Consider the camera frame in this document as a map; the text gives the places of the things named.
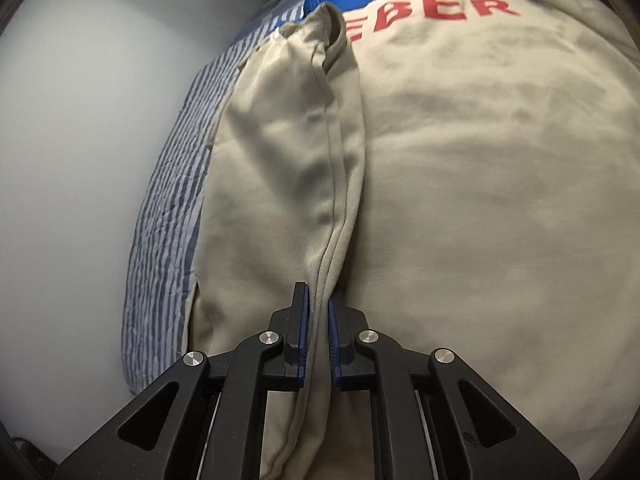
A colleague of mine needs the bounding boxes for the beige and blue sweatshirt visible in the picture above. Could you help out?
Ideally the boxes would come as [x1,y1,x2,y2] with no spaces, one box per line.
[187,0,640,480]

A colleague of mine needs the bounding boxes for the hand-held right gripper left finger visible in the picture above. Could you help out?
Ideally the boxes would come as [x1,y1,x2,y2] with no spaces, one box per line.
[52,282,309,480]

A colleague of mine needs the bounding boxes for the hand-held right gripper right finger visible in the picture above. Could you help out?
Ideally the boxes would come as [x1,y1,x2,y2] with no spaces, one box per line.
[327,299,581,480]

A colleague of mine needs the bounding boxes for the blue striped bed sheet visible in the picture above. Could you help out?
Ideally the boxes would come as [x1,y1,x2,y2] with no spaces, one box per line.
[121,0,312,397]

